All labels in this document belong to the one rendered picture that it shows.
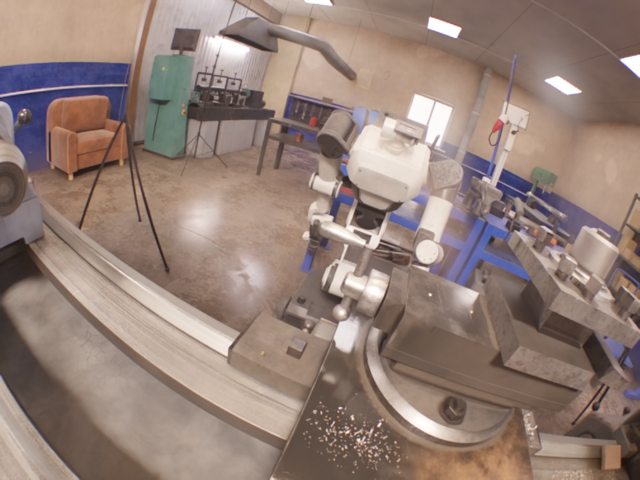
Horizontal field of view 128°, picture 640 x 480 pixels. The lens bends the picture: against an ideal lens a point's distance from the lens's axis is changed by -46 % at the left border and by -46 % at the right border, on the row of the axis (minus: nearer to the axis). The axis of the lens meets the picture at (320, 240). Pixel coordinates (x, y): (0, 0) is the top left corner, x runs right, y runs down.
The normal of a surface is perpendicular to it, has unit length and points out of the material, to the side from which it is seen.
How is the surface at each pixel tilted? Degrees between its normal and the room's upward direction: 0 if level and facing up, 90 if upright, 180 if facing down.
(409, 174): 83
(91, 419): 6
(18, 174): 90
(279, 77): 90
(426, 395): 0
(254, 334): 0
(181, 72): 90
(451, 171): 71
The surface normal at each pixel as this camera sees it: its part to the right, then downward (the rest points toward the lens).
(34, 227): 0.92, 0.36
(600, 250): -0.76, 0.11
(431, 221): -0.55, -0.11
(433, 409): 0.26, -0.86
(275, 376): -0.29, 0.37
